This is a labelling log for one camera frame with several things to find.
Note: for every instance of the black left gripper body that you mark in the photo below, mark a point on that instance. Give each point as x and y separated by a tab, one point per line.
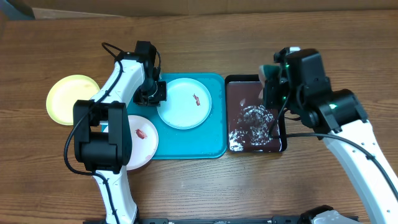
151	93

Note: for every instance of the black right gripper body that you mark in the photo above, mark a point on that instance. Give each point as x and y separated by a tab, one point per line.
280	96

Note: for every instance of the green scouring sponge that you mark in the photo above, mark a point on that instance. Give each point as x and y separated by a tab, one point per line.
269	76

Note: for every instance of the light blue plate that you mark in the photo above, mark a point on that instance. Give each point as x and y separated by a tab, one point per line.
188	104

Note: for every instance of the yellow plate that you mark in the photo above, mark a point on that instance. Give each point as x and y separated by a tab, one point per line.
63	95

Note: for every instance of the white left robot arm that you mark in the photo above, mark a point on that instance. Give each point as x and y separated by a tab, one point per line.
101	133

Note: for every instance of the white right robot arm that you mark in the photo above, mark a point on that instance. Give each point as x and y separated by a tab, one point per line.
297	82

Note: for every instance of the black water tray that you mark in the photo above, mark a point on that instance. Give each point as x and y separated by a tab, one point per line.
248	120

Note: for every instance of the teal plastic tray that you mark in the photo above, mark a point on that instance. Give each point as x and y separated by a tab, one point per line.
206	141

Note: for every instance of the pink plate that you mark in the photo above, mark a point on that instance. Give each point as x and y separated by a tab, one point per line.
145	140

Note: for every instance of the cardboard backdrop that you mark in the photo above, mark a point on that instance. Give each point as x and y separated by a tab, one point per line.
17	10

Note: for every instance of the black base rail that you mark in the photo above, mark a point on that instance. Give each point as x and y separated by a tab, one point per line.
291	219

